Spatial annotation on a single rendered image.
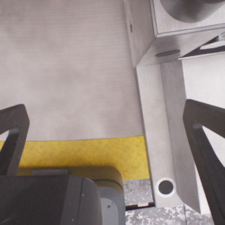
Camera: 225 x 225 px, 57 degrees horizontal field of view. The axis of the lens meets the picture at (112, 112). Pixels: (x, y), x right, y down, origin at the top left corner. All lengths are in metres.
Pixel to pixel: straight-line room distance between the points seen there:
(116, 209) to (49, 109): 0.37
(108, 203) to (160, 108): 0.35
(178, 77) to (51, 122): 0.36
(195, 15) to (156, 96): 0.34
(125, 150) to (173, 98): 0.48
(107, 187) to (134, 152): 0.27
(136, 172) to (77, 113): 0.47
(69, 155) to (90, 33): 0.54
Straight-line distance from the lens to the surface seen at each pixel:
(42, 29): 0.63
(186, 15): 0.22
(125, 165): 0.93
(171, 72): 0.48
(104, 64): 0.58
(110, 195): 0.70
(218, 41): 0.35
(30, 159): 0.99
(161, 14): 0.23
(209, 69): 0.47
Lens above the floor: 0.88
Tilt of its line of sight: 86 degrees down
